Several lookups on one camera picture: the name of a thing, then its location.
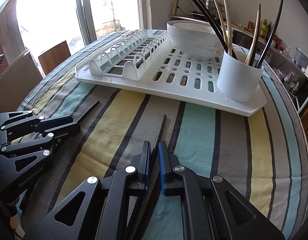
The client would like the wooden chair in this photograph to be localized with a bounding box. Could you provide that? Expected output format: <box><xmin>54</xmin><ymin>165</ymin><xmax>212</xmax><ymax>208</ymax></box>
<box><xmin>38</xmin><ymin>41</ymin><xmax>71</xmax><ymax>75</ymax></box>

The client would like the white utensil cup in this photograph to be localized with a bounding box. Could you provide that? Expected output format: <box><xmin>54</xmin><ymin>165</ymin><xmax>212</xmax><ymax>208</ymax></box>
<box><xmin>216</xmin><ymin>50</ymin><xmax>264</xmax><ymax>102</ymax></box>

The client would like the white plastic dish rack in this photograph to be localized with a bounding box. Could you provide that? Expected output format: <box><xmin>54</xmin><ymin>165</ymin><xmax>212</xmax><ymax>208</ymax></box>
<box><xmin>75</xmin><ymin>30</ymin><xmax>267</xmax><ymax>116</ymax></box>

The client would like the large white bowl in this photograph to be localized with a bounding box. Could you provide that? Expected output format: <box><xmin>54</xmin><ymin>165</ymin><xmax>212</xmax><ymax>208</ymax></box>
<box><xmin>166</xmin><ymin>20</ymin><xmax>224</xmax><ymax>60</ymax></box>

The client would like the wooden chopstick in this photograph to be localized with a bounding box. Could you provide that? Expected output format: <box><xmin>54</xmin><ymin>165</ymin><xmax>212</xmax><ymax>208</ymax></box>
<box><xmin>244</xmin><ymin>10</ymin><xmax>260</xmax><ymax>66</ymax></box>
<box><xmin>247</xmin><ymin>3</ymin><xmax>261</xmax><ymax>67</ymax></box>
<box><xmin>223</xmin><ymin>0</ymin><xmax>233</xmax><ymax>56</ymax></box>
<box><xmin>214</xmin><ymin>0</ymin><xmax>228</xmax><ymax>44</ymax></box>

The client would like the steel steamer pot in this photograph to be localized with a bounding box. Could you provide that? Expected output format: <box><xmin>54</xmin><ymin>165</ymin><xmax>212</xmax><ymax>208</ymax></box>
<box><xmin>202</xmin><ymin>0</ymin><xmax>225</xmax><ymax>14</ymax></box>

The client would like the striped tablecloth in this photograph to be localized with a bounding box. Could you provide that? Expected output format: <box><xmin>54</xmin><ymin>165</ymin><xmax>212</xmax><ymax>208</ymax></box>
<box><xmin>17</xmin><ymin>33</ymin><xmax>308</xmax><ymax>239</ymax></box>

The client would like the metal kitchen shelf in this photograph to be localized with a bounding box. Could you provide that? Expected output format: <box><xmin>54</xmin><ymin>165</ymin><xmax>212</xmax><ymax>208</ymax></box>
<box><xmin>169</xmin><ymin>15</ymin><xmax>308</xmax><ymax>113</ymax></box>

